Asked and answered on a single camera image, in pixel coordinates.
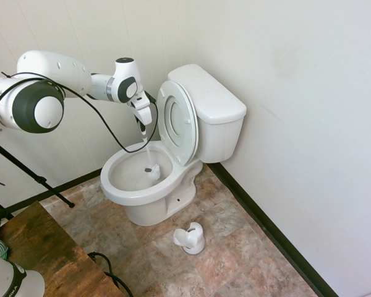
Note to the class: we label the white toilet brush holder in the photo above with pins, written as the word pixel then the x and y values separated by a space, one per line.
pixel 190 241

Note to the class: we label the white toilet seat with lid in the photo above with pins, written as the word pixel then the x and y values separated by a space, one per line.
pixel 177 123

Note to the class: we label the dark wooden table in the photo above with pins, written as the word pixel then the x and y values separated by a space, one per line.
pixel 49 253

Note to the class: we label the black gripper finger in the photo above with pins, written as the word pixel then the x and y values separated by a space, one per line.
pixel 137 118
pixel 143 128

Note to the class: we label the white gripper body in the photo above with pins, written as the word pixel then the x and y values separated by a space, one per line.
pixel 143 108

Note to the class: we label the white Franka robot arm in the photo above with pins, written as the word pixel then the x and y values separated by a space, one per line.
pixel 49 74

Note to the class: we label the black camera tripod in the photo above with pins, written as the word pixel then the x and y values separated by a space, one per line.
pixel 34 176

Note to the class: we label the white toilet bowl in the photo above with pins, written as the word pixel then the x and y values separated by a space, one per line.
pixel 148 210

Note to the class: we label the white toilet brush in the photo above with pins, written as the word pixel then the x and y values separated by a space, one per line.
pixel 154 173

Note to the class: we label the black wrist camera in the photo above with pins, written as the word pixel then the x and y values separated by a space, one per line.
pixel 151 97

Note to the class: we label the black baseboard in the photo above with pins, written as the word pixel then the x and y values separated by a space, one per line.
pixel 266 222
pixel 74 182

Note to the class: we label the white toilet tank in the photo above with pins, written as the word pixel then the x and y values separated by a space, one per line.
pixel 219 139

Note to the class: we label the white toilet tank lid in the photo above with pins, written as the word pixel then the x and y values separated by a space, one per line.
pixel 210 89

